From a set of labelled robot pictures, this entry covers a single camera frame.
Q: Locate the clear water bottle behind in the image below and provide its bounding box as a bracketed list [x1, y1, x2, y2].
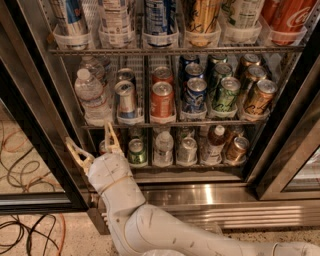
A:
[79, 56, 106, 86]

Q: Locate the orange soda can front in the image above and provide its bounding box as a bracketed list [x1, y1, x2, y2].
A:
[151, 82, 174, 118]

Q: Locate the brown tea bottle bottom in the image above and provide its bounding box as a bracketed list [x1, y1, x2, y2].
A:
[201, 125, 226, 165]

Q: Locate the orange soda can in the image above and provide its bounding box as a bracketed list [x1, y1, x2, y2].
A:
[152, 66, 173, 84]
[151, 82, 174, 118]

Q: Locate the white labelled bottle top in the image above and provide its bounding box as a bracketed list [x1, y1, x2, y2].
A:
[98, 0, 131, 48]

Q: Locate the clear water bottle front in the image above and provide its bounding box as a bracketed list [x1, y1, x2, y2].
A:
[74, 68, 113, 127]

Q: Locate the gold can middle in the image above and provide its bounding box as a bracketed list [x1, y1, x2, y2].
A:
[240, 65, 267, 89]

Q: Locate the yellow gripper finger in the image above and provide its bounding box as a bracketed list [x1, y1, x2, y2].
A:
[65, 137, 95, 174]
[104, 122, 124, 155]

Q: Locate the red coca-cola bottle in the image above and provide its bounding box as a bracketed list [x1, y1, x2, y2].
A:
[261, 0, 318, 46]

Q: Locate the green can bottom shelf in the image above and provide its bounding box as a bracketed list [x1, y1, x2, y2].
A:
[128, 139, 147, 164]

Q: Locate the blue can middle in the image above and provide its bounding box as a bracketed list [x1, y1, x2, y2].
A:
[183, 63, 204, 82]

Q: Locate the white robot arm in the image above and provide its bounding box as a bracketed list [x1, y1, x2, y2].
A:
[65, 138, 320, 256]

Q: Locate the steel fridge base grille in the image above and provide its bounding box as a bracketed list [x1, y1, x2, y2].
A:
[87, 183, 320, 235]

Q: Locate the clear plastic bin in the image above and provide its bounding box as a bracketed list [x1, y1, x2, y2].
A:
[142, 222, 223, 256]

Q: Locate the red can bottom shelf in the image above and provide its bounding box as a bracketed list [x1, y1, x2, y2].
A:
[99, 140, 107, 155]

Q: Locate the green can middle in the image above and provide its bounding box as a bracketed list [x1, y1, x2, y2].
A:
[211, 63, 233, 84]

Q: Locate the orange cable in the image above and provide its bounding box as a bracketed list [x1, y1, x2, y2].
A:
[0, 128, 67, 256]

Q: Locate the gold tall can top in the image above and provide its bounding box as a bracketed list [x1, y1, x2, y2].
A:
[182, 0, 221, 47]

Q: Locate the orange soda can behind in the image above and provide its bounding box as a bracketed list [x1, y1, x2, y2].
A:
[152, 66, 173, 84]

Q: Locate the gold can front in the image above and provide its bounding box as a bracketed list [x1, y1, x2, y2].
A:
[243, 79, 277, 115]

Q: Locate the blue can back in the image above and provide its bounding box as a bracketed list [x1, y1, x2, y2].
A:
[179, 55, 200, 68]

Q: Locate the silver blue can front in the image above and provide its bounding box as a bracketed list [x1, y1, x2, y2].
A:
[115, 80, 136, 119]

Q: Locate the gold can back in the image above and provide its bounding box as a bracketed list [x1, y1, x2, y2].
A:
[238, 53, 261, 72]

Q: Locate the clear water bottle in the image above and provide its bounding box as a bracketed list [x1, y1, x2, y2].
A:
[74, 68, 113, 127]
[79, 56, 106, 86]

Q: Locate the silver blue can behind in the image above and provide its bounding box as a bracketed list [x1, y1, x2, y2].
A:
[116, 68, 135, 83]

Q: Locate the right fridge glass door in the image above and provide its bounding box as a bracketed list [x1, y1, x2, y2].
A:
[248, 53, 320, 201]

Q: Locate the silver blue tall can top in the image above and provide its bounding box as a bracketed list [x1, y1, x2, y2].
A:
[49, 0, 88, 36]

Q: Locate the silver can bottom shelf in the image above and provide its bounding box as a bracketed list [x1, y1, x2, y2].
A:
[177, 137, 197, 166]

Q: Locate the green can back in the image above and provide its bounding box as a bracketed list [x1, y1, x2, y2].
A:
[207, 54, 228, 66]

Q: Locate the bronze can bottom shelf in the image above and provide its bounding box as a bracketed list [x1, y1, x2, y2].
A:
[225, 137, 249, 162]

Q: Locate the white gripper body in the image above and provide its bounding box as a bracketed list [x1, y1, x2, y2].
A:
[88, 153, 146, 216]

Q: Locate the green white bottle top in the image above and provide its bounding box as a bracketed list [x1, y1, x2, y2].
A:
[222, 0, 265, 29]

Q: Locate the blue white can top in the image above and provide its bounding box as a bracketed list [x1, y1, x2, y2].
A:
[144, 0, 176, 36]

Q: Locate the fridge glass door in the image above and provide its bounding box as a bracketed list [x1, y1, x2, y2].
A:
[0, 0, 91, 214]
[248, 53, 320, 201]

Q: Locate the left fridge glass door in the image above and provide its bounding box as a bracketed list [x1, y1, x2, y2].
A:
[0, 0, 91, 214]

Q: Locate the black cable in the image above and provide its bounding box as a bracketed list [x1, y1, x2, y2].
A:
[0, 121, 61, 256]

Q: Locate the green can front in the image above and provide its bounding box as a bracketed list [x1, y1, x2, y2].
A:
[212, 77, 241, 112]

